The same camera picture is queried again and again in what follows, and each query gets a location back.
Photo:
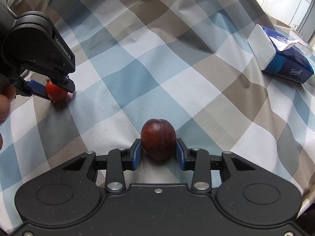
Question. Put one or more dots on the person's left hand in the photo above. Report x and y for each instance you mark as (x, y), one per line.
(8, 95)

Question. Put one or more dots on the blue tissue pack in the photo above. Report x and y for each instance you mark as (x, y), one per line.
(281, 56)

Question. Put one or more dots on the red cherry tomato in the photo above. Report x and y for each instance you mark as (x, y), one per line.
(54, 92)

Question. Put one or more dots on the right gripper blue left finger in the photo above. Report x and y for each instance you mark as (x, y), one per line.
(116, 162)

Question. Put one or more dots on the checkered tablecloth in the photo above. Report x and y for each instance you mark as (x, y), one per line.
(186, 61)

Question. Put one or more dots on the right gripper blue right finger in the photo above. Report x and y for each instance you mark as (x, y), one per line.
(200, 162)

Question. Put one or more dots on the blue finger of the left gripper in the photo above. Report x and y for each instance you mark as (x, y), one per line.
(66, 84)
(29, 88)

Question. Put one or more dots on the dark red plum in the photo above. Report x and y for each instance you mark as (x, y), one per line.
(158, 139)

